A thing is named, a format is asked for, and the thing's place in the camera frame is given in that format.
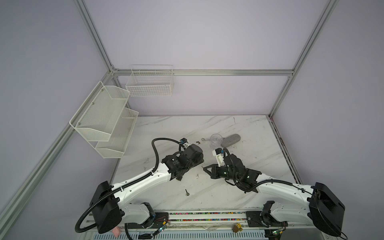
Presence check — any pink eraser block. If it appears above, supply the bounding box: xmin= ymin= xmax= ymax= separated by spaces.
xmin=112 ymin=227 xmax=121 ymax=238

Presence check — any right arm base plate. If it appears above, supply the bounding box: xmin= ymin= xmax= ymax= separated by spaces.
xmin=246 ymin=211 xmax=288 ymax=228

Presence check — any clear plastic cup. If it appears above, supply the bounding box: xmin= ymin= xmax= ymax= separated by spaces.
xmin=210 ymin=134 xmax=223 ymax=150

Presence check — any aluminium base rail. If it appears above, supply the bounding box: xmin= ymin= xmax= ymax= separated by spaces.
xmin=80 ymin=210 xmax=334 ymax=240

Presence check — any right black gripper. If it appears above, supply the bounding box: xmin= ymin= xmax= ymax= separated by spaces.
xmin=202 ymin=163 xmax=239 ymax=181

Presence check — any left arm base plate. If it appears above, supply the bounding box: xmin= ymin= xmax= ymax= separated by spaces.
xmin=128 ymin=212 xmax=169 ymax=229

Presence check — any black corrugated cable left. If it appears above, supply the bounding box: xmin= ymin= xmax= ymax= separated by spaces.
xmin=74 ymin=137 xmax=184 ymax=234

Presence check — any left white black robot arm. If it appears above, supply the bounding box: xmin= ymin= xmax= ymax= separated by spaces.
xmin=90 ymin=143 xmax=204 ymax=234

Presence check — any white two-tier mesh shelf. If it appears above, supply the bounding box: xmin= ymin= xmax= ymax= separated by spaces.
xmin=69 ymin=82 xmax=139 ymax=159

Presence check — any white wire basket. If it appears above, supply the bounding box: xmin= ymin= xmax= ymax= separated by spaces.
xmin=126 ymin=65 xmax=174 ymax=97

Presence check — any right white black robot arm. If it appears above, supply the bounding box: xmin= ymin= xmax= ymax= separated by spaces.
xmin=203 ymin=154 xmax=348 ymax=240

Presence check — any aluminium frame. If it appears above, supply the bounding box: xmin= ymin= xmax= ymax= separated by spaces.
xmin=1 ymin=1 xmax=338 ymax=238

